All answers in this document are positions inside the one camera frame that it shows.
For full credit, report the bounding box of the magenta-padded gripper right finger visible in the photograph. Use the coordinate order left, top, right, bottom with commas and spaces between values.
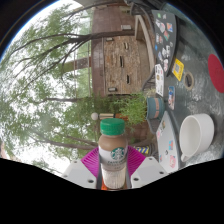
126, 146, 169, 190

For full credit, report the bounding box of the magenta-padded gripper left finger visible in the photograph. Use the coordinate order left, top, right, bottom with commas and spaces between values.
61, 146, 101, 190

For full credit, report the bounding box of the green-capped coffee drink bottle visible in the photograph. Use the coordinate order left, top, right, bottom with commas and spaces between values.
98, 118, 129, 190

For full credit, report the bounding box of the blue yellow striped cone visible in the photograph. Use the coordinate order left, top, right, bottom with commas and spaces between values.
133, 145, 150, 156

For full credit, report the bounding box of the silver laptop with stickers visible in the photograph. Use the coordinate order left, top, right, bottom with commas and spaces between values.
155, 110, 181, 174

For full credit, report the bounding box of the white ceramic cup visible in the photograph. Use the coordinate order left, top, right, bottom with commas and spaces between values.
179, 113, 215, 163

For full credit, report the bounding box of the potted green plant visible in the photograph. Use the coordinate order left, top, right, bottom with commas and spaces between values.
113, 93, 166, 127

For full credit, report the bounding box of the colourful photo card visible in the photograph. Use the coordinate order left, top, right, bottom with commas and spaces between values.
167, 85, 176, 111

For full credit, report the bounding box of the white sticker sheet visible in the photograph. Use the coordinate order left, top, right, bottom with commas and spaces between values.
154, 63, 165, 98

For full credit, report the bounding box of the tape roll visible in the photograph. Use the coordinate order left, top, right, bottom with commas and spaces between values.
183, 71, 195, 92

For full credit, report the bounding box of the yellow card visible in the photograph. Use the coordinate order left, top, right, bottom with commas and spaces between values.
171, 58, 185, 82

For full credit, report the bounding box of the flat round red coaster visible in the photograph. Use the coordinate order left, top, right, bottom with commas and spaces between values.
207, 53, 224, 94

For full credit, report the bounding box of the black laptop with stickers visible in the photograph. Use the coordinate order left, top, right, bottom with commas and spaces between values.
151, 9, 178, 77

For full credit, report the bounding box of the wooden lamp post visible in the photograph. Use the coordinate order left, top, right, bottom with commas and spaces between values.
90, 112, 129, 122

